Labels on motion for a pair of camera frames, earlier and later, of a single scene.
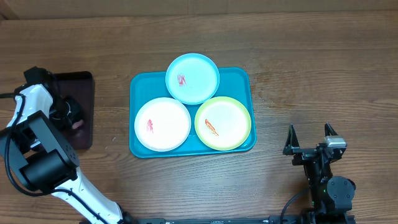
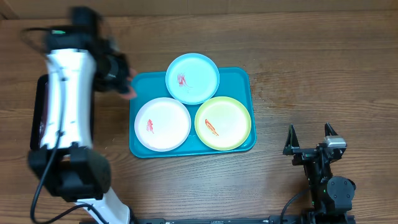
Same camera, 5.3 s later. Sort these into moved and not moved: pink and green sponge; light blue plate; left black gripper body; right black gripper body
Moved: left black gripper body; pink and green sponge
Not moved: right black gripper body; light blue plate
